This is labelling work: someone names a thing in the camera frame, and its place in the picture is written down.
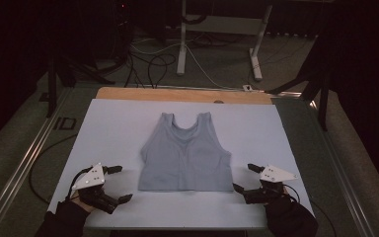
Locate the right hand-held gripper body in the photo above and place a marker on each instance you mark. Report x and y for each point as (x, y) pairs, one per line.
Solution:
(274, 174)

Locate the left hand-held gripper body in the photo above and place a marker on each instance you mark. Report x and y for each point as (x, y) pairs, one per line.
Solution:
(90, 180)

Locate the grey tank top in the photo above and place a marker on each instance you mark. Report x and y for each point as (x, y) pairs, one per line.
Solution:
(186, 158)

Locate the person's left hand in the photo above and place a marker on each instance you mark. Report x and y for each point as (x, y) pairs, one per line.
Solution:
(74, 209)

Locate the person's right hand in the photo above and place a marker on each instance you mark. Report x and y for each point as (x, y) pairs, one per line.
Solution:
(284, 210)

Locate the white table mat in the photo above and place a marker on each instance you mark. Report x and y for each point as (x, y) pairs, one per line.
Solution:
(112, 131)

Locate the white power plug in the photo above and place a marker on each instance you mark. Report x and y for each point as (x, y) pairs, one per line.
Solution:
(247, 88)

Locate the black stand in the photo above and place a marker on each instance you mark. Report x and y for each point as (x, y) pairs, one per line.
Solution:
(323, 98)
(51, 92)

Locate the dark equipment rack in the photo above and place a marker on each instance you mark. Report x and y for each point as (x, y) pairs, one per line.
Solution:
(112, 29)

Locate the metal floor rail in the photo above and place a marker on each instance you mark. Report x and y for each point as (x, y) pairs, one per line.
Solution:
(23, 168)
(342, 171)

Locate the white desk frame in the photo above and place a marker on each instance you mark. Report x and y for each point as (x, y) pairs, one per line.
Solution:
(222, 24)

